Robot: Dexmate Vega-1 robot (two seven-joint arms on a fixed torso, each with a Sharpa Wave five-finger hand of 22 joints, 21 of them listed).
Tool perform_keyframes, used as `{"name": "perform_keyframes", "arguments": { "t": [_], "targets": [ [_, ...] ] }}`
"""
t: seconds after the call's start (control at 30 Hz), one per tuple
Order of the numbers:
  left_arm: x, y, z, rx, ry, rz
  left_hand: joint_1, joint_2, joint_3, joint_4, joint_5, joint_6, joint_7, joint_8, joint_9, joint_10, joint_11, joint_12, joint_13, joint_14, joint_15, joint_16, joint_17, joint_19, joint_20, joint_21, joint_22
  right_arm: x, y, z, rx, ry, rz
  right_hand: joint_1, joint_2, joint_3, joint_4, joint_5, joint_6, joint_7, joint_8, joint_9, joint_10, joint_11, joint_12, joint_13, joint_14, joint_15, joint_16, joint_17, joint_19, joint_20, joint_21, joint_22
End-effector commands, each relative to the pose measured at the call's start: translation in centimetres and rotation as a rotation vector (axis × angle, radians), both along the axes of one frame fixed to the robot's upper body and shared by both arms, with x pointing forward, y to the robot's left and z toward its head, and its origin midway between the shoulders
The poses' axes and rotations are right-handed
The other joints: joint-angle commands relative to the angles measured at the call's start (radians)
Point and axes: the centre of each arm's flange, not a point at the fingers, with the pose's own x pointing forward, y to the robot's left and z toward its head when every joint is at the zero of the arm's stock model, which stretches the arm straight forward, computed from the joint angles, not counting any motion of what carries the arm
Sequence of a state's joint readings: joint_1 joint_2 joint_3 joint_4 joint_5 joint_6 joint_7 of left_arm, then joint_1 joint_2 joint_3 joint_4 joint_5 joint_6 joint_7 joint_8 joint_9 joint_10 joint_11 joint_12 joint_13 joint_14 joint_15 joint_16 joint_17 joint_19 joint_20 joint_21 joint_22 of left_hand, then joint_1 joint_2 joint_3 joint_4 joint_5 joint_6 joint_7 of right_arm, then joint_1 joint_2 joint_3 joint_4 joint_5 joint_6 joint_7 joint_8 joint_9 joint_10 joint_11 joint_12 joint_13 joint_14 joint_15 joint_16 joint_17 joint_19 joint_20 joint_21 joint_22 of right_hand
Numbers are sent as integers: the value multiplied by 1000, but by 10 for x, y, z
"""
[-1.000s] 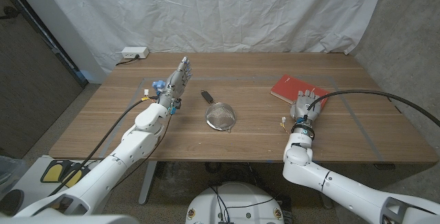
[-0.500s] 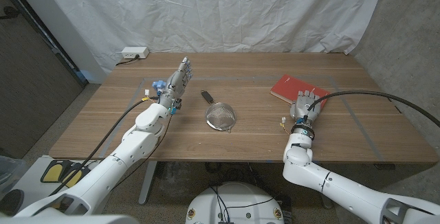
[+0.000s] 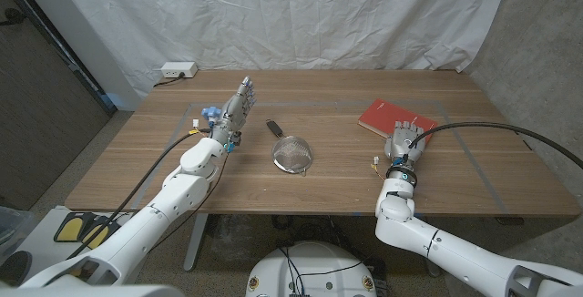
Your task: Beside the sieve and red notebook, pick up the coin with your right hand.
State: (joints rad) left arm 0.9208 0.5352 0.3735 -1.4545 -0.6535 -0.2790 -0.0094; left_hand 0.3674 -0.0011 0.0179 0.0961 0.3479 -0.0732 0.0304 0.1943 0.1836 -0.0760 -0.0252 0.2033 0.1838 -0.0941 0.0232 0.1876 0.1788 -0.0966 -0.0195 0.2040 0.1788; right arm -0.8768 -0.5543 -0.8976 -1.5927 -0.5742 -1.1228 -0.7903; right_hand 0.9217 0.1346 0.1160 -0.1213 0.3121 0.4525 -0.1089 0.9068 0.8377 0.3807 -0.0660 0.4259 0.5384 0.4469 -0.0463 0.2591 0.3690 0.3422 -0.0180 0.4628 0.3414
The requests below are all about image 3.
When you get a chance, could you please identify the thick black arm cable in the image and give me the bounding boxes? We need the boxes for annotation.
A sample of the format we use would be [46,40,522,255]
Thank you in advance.
[66,127,211,261]
[407,121,583,170]

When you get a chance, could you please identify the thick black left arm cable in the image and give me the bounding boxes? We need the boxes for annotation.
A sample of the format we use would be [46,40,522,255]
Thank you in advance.
[66,127,211,261]

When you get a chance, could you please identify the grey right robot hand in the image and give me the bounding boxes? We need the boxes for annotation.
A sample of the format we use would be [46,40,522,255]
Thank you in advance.
[384,121,427,187]

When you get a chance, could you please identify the red notebook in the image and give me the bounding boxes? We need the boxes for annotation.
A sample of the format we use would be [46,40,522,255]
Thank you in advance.
[358,97,438,141]

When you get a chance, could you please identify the grey table leg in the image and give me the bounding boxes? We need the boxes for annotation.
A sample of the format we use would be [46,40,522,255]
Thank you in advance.
[183,213,210,272]

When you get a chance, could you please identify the white robot torso edge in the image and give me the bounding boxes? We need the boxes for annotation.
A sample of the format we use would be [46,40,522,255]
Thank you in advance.
[0,283,186,297]

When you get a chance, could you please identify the white floor board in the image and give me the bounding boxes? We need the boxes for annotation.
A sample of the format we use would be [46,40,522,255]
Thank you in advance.
[13,204,138,284]

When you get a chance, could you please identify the white plug with yellow wires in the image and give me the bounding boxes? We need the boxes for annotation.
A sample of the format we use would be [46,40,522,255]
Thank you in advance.
[188,118,211,135]
[371,156,388,182]

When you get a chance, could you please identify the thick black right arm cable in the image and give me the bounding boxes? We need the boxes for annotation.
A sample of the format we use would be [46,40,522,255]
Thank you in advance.
[407,121,583,170]

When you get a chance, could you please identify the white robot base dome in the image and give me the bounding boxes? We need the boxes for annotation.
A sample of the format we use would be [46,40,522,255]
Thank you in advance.
[245,241,378,297]

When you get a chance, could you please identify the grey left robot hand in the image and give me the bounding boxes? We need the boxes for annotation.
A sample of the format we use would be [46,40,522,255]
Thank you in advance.
[201,76,257,153]

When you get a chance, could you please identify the clear plastic bin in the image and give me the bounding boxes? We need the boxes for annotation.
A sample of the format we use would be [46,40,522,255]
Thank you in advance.
[0,205,37,266]

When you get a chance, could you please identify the thin black left wrist cable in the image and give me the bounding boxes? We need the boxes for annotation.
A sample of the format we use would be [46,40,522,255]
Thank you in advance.
[149,152,229,251]

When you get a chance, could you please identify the metal mesh sieve black handle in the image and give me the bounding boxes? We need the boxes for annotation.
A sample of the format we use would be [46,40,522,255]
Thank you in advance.
[265,118,314,176]

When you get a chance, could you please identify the white wrinkled backdrop cloth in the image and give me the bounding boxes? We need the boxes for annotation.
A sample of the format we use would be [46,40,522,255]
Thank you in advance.
[48,0,517,100]

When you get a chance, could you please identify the yellow black foot pedal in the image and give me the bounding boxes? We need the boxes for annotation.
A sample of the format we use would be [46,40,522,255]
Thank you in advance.
[53,212,99,243]
[81,220,122,251]

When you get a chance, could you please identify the black door handle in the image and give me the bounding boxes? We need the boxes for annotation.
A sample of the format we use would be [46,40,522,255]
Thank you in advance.
[0,8,26,27]

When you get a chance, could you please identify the black power strip cord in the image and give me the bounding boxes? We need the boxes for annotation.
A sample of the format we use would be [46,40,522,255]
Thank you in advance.
[152,73,186,88]

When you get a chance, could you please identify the black door frame post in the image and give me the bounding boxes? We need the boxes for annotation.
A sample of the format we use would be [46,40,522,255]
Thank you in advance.
[0,0,118,117]

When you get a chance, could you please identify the white power strip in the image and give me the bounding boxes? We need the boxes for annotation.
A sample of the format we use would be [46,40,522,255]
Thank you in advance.
[160,61,199,78]

